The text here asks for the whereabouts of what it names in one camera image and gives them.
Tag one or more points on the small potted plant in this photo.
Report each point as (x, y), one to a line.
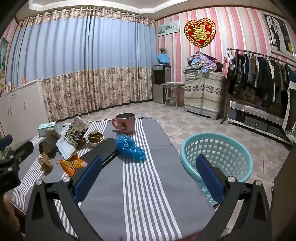
(163, 51)

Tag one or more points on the blue and floral curtain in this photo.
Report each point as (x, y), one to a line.
(81, 58)

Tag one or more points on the grey striped table cloth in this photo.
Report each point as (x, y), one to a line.
(104, 208)

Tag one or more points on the metal clothes rack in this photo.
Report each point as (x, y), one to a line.
(261, 55)

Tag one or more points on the dark wall poster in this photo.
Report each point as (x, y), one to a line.
(3, 60)

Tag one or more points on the white wooden frame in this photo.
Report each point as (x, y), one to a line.
(288, 106)

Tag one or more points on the teal plastic basket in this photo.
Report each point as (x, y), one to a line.
(231, 148)

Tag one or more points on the blue plastic bag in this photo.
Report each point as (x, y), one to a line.
(127, 146)

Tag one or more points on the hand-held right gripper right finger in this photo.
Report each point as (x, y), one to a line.
(210, 178)

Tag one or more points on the small beige bowl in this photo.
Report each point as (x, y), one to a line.
(96, 140)

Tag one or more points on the dark cabinet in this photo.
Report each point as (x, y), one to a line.
(284, 185)

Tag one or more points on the pink hanging bag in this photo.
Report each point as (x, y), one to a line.
(226, 66)

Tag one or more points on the person's left forearm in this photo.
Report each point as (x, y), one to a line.
(9, 215)

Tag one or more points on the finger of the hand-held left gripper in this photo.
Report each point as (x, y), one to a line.
(23, 149)

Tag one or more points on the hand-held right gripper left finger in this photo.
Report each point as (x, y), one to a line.
(87, 178)

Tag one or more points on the teal tissue box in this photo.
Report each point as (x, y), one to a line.
(46, 128)

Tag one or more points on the pile of clothes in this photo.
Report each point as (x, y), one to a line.
(203, 61)

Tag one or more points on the lace-covered low shelf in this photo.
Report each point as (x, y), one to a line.
(254, 110)

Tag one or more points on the dark brown wrapper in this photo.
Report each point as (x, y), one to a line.
(47, 147)

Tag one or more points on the small landscape wall picture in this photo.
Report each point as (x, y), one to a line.
(168, 28)

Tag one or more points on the window scene wall poster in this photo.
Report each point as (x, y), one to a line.
(277, 32)

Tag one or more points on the small round table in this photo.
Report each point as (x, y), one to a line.
(172, 85)

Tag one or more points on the cloth-covered cabinet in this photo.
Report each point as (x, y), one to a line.
(203, 95)

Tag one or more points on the cloud-edged white card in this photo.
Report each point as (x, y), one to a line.
(63, 147)

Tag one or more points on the pink mug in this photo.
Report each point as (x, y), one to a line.
(126, 124)

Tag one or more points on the black rectangular pad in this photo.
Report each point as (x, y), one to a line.
(104, 150)

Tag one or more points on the row of hanging clothes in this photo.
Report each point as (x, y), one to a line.
(261, 74)

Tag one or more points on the dark printed snack packet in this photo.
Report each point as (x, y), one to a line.
(77, 132)

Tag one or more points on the orange snack packet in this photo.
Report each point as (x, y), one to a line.
(71, 165)

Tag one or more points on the tan crumpled paper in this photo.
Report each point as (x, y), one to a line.
(45, 162)

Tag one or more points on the red heart wall decoration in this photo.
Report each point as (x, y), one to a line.
(200, 32)

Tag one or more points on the white low cabinet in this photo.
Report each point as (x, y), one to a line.
(23, 104)

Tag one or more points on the grey water dispenser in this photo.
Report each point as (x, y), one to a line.
(160, 85)

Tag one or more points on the blue covered water bottle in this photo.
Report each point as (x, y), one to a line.
(163, 59)

